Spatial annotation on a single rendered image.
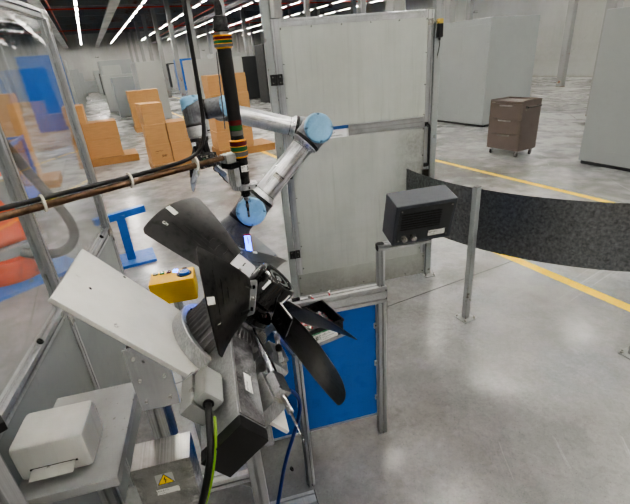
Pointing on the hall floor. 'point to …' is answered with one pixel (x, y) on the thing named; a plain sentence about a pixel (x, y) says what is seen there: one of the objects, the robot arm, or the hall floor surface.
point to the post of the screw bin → (304, 420)
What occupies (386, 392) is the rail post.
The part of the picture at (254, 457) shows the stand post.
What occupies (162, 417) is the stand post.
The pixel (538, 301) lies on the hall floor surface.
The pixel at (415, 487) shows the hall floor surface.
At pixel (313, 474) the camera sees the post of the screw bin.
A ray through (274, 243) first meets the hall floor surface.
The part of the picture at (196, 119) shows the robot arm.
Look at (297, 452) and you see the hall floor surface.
